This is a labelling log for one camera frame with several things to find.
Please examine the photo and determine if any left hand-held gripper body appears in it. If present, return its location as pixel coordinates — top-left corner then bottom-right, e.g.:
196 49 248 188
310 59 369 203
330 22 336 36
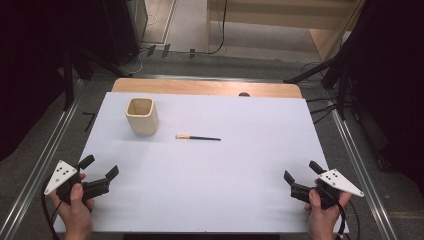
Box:
44 160 111 205

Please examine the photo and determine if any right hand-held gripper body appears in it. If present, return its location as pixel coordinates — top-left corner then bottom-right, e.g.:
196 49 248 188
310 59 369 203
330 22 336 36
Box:
290 168 365 210

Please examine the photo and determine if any beige square holder cup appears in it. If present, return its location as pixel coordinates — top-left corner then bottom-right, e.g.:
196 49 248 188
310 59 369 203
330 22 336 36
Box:
124 96 160 137

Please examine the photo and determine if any black brush with orange tip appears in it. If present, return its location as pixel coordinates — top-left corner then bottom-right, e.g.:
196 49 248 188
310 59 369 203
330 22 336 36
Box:
175 134 222 142

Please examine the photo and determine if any person's right hand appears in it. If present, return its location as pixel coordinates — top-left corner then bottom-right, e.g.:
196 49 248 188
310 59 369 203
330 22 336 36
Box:
303 188 353 240

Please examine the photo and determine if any person's left hand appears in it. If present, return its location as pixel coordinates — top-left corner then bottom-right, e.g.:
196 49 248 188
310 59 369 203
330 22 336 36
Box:
49 181 96 240

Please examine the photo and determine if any black metal stand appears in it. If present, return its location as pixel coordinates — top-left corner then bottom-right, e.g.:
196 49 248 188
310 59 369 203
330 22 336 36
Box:
62 46 134 112
283 54 352 121

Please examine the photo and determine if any white table cover sheet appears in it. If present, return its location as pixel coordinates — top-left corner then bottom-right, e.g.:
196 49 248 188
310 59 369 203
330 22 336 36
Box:
53 92 349 234

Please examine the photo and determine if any black curtain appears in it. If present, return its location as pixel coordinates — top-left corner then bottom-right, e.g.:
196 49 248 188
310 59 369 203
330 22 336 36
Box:
0 0 113 162
344 0 424 196

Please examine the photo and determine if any dark equipment cabinet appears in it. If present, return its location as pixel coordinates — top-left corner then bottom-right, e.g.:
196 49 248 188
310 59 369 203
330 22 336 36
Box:
102 0 149 65

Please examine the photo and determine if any light wooden panel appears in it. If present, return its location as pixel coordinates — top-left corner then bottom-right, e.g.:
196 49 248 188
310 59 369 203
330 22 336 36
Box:
206 0 364 61

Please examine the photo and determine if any metal floor rail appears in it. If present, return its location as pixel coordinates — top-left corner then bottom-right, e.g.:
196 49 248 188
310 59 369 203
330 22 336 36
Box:
0 79 85 240
328 99 398 240

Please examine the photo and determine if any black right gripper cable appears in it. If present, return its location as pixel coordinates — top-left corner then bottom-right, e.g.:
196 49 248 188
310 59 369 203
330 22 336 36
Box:
334 199 362 240

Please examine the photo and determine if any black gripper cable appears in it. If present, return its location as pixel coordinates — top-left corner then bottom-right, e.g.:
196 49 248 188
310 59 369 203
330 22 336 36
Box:
40 179 64 240
334 199 362 240

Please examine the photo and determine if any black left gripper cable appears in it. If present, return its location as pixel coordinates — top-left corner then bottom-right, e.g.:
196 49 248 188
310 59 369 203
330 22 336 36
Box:
40 179 64 240

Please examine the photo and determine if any thin black floor cable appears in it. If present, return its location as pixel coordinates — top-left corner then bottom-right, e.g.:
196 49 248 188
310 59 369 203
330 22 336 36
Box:
305 96 338 125

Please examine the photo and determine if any black hanging cable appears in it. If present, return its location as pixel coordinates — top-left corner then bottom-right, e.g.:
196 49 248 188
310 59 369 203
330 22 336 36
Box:
205 0 229 56

